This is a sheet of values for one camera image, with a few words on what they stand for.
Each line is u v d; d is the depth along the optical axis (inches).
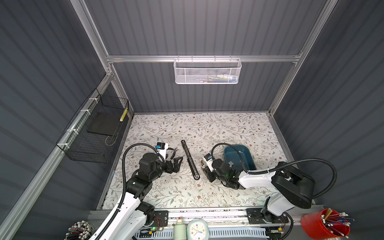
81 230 22.1
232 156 38.7
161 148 25.7
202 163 35.0
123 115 32.0
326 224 23.3
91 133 28.5
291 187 17.5
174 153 38.0
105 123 30.2
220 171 26.8
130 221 22.6
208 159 30.3
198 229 27.0
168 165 25.9
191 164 35.9
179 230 25.4
